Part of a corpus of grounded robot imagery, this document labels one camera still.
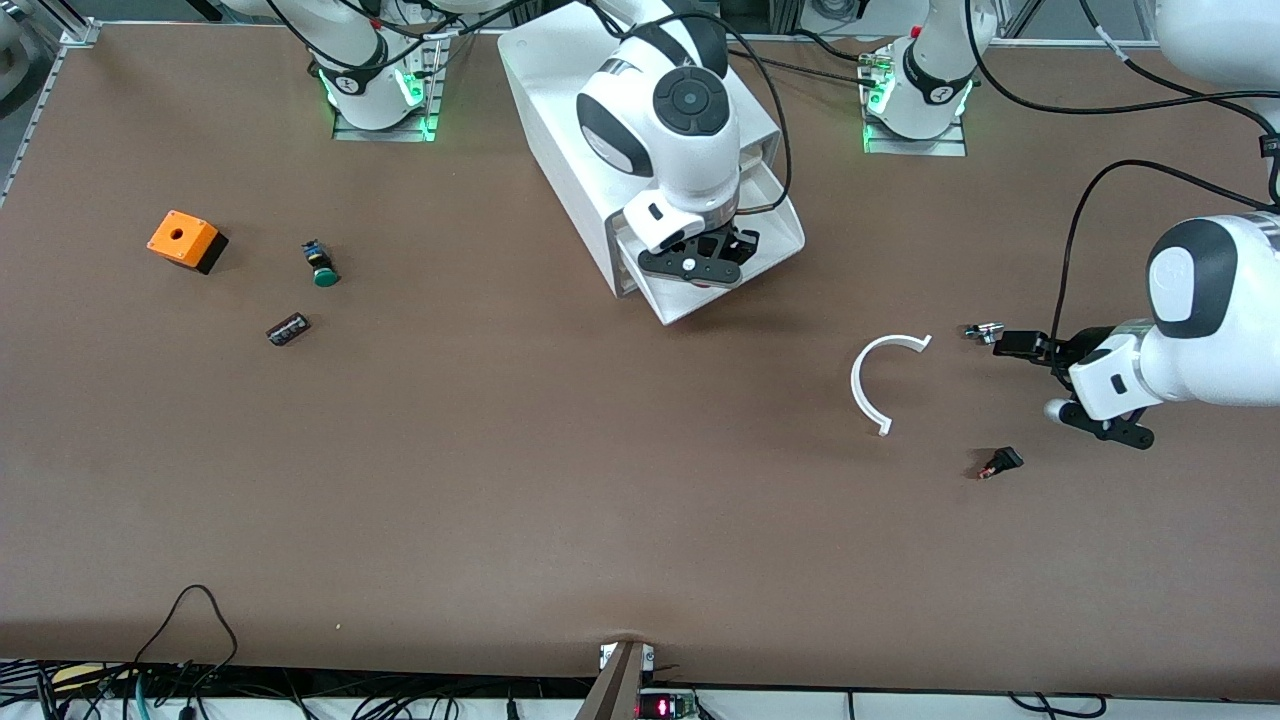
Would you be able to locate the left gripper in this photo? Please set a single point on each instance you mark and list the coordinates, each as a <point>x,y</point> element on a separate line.
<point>1072,349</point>

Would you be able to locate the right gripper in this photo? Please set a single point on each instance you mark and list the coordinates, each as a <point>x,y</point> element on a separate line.
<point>741,244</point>

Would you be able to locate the red push button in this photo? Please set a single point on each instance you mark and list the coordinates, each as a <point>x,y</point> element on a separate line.
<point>705,286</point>

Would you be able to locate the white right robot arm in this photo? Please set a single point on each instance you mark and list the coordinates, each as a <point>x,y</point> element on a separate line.
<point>660,150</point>

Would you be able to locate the green push button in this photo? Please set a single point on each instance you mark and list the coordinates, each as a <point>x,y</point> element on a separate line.
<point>324,275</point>

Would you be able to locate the chrome tee pipe fitting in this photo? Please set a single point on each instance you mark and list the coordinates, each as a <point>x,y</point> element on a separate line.
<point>983,331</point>

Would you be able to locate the small black contact block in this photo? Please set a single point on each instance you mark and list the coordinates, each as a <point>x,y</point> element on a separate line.
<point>288,329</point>

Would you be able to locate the device with red display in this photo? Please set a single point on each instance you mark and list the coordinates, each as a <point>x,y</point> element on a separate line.
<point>660,708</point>

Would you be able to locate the orange box with hole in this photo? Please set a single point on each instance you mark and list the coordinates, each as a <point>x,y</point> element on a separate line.
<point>180,238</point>

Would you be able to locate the black square push button switch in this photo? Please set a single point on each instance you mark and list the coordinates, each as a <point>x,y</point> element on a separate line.
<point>1008,458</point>

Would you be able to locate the brown angled mounting post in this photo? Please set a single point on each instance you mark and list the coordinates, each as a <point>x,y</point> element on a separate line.
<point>615,690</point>

